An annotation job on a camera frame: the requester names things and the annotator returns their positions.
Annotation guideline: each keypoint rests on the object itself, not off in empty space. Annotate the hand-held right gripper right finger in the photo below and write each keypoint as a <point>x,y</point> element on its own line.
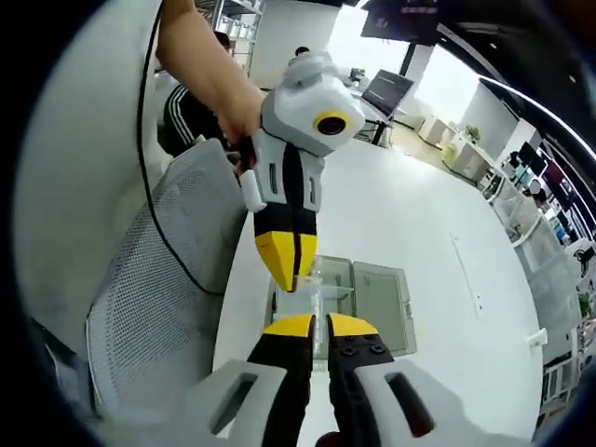
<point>372,400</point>

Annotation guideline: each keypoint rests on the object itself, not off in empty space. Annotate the grey transparent guide fixture box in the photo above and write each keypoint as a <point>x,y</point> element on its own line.
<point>372,302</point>

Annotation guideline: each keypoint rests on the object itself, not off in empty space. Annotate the white standing desk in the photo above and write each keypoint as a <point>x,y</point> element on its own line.
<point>372,121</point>

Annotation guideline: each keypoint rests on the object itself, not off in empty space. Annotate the metal storage shelf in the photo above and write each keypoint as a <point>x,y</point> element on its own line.
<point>237,23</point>

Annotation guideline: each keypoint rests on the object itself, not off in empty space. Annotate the person's left hand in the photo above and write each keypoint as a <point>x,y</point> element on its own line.
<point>239,125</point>

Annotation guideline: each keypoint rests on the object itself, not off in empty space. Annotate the dark computer monitor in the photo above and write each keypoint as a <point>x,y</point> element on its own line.
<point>386,90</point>

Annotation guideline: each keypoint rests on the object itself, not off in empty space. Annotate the person's grey shirt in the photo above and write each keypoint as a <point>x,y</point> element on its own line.
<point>79,186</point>

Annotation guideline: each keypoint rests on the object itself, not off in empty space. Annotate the hanging dark display screen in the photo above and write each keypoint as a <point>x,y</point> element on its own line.
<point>400,21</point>

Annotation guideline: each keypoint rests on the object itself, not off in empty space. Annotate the potted green plant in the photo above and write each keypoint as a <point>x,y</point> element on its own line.
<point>472,132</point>

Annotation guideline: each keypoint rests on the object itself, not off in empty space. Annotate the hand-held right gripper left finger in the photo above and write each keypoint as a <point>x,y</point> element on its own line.
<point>247,400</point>

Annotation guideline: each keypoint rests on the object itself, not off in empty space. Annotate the green waste bin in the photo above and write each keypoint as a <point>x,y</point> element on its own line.
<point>448,151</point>

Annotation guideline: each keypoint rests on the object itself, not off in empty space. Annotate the grey mesh office chair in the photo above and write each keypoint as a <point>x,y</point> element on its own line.
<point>158,279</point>

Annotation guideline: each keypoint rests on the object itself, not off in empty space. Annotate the person's right hand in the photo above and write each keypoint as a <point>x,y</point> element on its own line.
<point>328,440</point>

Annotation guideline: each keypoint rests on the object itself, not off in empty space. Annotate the clear plastic divider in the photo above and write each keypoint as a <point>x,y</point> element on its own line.
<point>309,298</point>

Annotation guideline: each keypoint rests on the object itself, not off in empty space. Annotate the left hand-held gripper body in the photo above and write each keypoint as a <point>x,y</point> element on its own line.
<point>312,112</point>

